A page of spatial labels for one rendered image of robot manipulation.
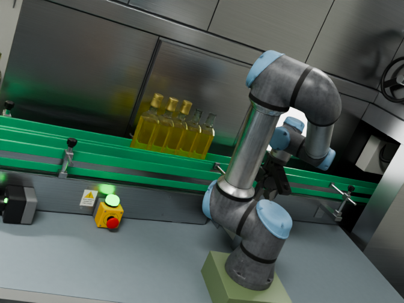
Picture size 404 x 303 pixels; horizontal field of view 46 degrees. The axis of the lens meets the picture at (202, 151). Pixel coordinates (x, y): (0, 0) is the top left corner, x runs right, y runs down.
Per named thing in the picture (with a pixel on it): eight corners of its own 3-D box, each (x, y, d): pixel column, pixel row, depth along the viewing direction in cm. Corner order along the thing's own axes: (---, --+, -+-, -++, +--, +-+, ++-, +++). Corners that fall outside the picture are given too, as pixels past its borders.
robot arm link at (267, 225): (271, 266, 134) (290, 226, 129) (230, 241, 139) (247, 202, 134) (284, 250, 145) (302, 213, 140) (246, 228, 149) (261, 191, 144)
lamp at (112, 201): (115, 201, 156) (118, 193, 156) (119, 208, 153) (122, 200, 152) (103, 199, 154) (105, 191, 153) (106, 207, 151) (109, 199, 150)
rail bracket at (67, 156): (66, 176, 148) (78, 138, 144) (71, 188, 142) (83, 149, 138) (53, 174, 146) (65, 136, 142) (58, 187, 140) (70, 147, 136)
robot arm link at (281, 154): (297, 153, 171) (279, 149, 167) (291, 164, 172) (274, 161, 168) (285, 143, 177) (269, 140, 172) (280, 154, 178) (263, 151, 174)
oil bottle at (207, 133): (191, 171, 189) (211, 123, 182) (196, 178, 184) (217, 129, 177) (179, 169, 186) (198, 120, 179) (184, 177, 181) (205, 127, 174)
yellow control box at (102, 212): (111, 217, 161) (118, 199, 158) (117, 231, 155) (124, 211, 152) (91, 216, 157) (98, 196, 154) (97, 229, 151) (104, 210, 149)
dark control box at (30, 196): (27, 210, 146) (34, 187, 143) (30, 225, 140) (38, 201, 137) (-1, 208, 142) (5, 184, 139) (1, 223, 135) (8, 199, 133)
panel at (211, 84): (301, 157, 229) (333, 93, 218) (305, 160, 227) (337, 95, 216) (129, 124, 182) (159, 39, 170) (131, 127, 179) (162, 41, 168)
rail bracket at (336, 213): (318, 215, 224) (339, 174, 217) (341, 237, 211) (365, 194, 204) (311, 214, 222) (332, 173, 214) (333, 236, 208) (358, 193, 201)
